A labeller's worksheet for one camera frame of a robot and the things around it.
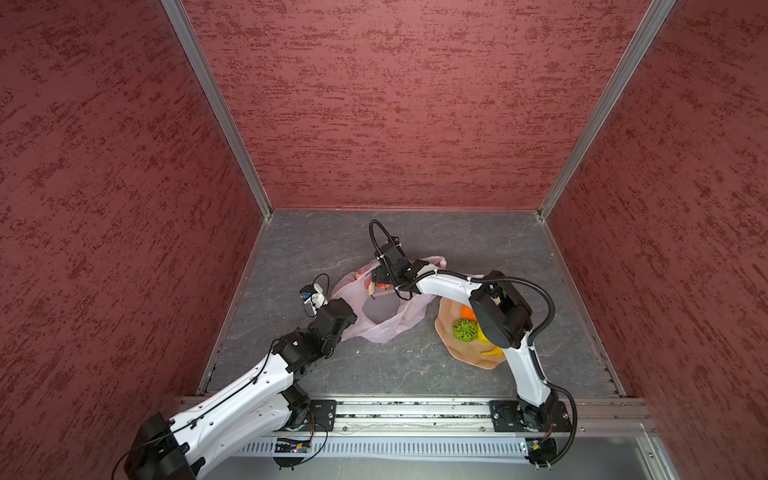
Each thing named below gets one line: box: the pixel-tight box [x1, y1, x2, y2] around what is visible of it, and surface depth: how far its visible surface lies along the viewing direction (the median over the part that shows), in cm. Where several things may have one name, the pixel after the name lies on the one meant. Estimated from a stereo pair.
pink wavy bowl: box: [434, 298, 506, 370], surface depth 85 cm
